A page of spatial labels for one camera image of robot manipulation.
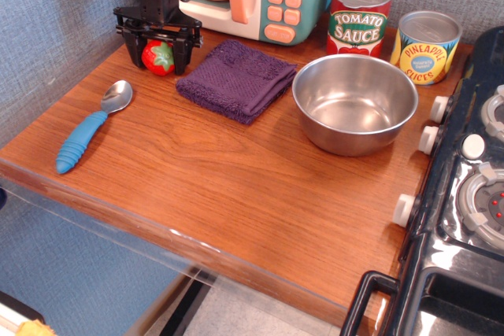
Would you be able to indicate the black toy stove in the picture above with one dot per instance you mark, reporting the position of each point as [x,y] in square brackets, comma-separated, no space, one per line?
[450,280]

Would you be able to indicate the white stove knob rear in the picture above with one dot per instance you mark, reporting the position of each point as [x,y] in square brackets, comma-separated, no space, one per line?
[438,109]

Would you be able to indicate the pineapple slices can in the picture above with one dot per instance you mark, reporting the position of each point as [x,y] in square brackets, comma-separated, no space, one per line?
[425,45]

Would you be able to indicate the folded purple cloth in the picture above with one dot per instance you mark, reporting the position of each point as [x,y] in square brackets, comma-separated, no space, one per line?
[237,81]

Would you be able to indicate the white stove knob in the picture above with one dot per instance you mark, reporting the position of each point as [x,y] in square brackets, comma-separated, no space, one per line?
[403,209]
[438,109]
[427,139]

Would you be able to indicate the red plastic toy strawberry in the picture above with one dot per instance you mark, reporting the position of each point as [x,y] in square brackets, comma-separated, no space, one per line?
[157,57]

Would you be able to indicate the tomato sauce can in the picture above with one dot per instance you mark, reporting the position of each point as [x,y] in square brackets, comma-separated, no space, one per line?
[357,26]

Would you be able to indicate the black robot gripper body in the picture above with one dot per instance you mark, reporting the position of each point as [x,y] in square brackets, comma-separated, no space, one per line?
[157,19]

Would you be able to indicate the blue handled metal spoon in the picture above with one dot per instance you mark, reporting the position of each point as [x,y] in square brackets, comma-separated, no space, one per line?
[116,98]

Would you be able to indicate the white stove knob middle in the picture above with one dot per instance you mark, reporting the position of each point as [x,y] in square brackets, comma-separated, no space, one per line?
[427,139]

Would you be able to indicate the white stove knob front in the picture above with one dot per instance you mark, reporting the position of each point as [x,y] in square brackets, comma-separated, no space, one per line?
[403,209]

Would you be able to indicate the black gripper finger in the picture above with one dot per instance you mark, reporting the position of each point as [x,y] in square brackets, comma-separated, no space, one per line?
[135,42]
[182,51]

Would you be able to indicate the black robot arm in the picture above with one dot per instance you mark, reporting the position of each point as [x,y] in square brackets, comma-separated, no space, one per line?
[160,20]

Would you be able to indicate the silver metal pot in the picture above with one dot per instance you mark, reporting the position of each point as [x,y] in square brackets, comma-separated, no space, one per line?
[353,105]

